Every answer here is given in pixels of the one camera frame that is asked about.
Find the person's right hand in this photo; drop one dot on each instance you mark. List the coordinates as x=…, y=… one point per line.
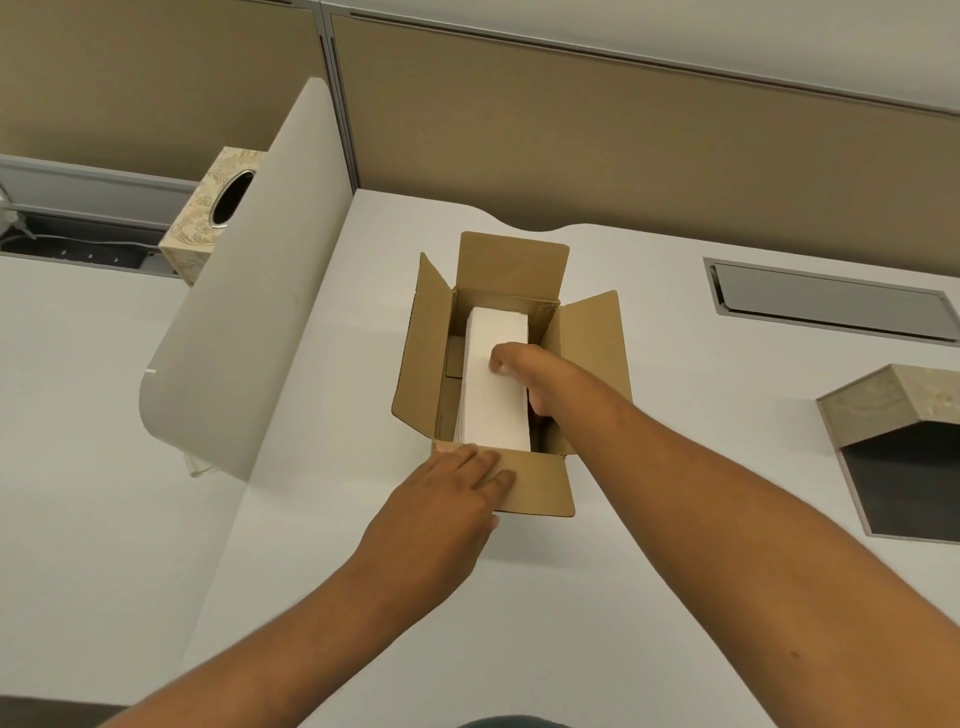
x=544, y=371

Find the person's left hand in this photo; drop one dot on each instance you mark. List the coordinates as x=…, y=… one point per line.
x=427, y=525

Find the person's left thumb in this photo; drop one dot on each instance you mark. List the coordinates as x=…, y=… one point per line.
x=491, y=525

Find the person's right fingers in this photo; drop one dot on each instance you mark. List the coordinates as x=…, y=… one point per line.
x=506, y=358

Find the white tissue paper stack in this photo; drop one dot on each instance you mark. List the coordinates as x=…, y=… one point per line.
x=491, y=412

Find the brown cardboard box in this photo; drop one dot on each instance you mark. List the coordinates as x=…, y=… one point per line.
x=585, y=345

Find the person's left forearm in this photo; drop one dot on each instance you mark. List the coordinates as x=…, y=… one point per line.
x=285, y=652

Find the person's right forearm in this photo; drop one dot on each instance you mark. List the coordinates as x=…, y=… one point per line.
x=735, y=555

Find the brown cubicle partition panel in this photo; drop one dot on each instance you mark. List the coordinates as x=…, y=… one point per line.
x=135, y=75
x=637, y=157

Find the white desk divider panel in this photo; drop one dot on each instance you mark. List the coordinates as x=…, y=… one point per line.
x=255, y=285

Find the beige patterned tissue box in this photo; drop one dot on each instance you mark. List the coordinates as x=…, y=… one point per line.
x=196, y=225

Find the beige box cover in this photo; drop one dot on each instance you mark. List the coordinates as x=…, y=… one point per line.
x=900, y=450

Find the grey partition post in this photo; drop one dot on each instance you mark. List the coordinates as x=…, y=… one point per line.
x=337, y=97

